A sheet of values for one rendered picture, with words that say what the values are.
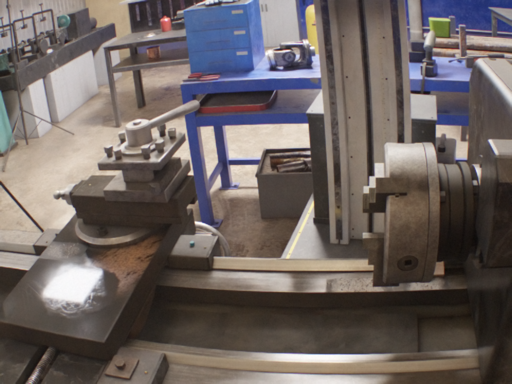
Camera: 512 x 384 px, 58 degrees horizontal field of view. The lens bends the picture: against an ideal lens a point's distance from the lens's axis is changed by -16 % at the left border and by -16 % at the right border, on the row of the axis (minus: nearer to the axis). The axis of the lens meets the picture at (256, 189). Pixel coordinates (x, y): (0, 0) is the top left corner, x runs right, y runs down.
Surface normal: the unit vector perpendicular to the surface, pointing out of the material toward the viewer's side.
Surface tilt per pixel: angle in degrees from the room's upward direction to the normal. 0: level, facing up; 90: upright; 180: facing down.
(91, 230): 0
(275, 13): 90
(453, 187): 30
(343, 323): 16
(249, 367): 48
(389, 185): 41
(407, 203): 52
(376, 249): 71
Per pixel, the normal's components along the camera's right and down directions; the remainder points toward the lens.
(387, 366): -0.21, -0.25
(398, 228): -0.21, 0.17
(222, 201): -0.10, -0.89
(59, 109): 0.98, 0.00
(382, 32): -0.31, 0.46
